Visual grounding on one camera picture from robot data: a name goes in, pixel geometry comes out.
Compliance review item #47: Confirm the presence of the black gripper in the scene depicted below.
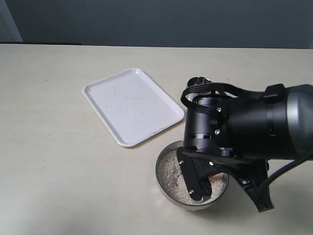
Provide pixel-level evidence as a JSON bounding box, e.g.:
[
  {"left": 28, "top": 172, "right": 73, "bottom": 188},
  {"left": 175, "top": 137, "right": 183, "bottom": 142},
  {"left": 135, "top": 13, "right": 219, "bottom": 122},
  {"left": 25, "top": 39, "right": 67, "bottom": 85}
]
[{"left": 177, "top": 94, "right": 259, "bottom": 204}]

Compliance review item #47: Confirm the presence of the brown wooden spoon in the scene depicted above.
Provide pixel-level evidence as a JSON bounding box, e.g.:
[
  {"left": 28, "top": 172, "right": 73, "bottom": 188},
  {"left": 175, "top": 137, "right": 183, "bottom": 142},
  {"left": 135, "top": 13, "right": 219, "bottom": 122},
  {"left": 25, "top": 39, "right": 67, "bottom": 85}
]
[{"left": 208, "top": 173, "right": 219, "bottom": 179}]

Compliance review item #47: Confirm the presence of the steel bowl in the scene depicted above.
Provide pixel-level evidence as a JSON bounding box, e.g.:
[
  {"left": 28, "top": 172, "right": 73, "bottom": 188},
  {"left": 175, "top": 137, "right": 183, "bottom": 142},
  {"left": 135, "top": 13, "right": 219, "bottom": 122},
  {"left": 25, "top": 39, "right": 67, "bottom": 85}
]
[{"left": 155, "top": 140, "right": 229, "bottom": 211}]

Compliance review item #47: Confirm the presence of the stainless steel cup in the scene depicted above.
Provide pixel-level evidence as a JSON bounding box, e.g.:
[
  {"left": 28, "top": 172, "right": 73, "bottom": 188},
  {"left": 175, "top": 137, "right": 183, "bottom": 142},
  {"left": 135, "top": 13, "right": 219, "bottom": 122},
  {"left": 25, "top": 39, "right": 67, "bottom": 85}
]
[{"left": 186, "top": 76, "right": 212, "bottom": 102}]

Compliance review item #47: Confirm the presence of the white rectangular tray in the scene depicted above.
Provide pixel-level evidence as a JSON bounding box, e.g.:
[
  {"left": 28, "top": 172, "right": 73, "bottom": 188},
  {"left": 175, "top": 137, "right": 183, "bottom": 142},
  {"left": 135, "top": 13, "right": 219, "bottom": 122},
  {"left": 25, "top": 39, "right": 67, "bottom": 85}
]
[{"left": 82, "top": 68, "right": 184, "bottom": 148}]

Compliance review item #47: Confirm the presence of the black cable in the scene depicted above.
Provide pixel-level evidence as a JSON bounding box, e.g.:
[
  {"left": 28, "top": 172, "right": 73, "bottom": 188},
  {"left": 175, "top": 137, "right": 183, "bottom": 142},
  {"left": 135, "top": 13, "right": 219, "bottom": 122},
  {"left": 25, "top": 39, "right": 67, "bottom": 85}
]
[{"left": 180, "top": 83, "right": 286, "bottom": 108}]

